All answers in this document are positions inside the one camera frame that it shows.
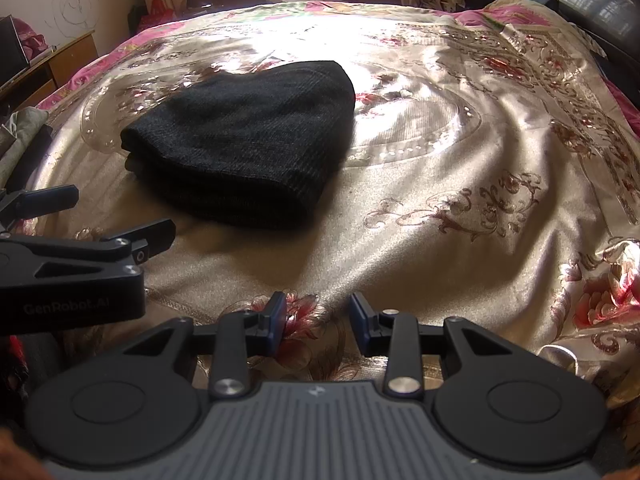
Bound grey crumpled cloth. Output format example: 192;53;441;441
0;107;51;191

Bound floral satin bedspread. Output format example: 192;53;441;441
10;0;640;401

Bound black knit pants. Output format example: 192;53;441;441
120;60;357;231

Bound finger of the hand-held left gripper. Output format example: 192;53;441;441
0;185;79;236
0;219;177;288

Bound red floral cloth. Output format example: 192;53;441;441
137;0;186;31

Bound black box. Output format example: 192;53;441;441
0;15;31;81

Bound wooden desk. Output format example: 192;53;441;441
0;30;98;111

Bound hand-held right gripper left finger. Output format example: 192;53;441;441
127;292;287;400

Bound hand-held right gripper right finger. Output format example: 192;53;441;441
349;291;511;399

